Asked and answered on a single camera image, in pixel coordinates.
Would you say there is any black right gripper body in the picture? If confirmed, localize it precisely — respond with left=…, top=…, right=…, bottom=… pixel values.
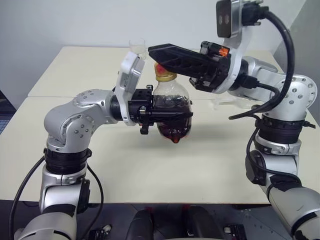
left=189, top=40, right=232, bottom=94

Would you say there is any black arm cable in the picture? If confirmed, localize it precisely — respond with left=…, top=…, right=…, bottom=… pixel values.
left=8, top=154, right=105, bottom=236
left=228, top=0, right=302, bottom=188

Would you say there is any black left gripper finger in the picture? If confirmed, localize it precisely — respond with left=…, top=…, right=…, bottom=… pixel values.
left=152, top=110, right=194, bottom=124
left=152, top=94, right=193, bottom=112

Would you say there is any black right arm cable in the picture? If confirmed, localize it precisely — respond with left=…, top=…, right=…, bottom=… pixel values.
left=228, top=0, right=302, bottom=188

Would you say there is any dark rounded shape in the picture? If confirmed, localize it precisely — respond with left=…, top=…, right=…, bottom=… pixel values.
left=187, top=206, right=223, bottom=240
left=124, top=208, right=154, bottom=240

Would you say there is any clear glass tumbler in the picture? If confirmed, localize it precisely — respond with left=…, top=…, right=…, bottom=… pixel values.
left=128, top=37, right=147, bottom=61

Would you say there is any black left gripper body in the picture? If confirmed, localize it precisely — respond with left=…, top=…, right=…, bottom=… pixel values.
left=128, top=84, right=155, bottom=136

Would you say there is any clear bottle with dark drink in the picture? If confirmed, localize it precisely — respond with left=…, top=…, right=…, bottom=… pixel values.
left=152, top=77, right=194, bottom=145

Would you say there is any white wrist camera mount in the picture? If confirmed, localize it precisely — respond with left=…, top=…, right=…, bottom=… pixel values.
left=115, top=51, right=146, bottom=126
left=213, top=0, right=251, bottom=95

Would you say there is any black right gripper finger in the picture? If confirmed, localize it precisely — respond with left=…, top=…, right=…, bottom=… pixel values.
left=147, top=43, right=214, bottom=60
left=149, top=55, right=218, bottom=79

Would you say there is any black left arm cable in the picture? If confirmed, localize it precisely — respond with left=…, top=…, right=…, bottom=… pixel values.
left=8, top=154, right=105, bottom=236

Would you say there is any clear wine glass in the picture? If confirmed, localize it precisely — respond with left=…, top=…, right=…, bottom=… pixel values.
left=211, top=96, right=261, bottom=111

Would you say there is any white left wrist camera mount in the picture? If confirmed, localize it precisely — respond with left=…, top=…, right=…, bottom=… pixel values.
left=115, top=51, right=146, bottom=126

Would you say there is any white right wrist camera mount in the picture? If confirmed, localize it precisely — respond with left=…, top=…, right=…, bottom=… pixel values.
left=213, top=0, right=251, bottom=95

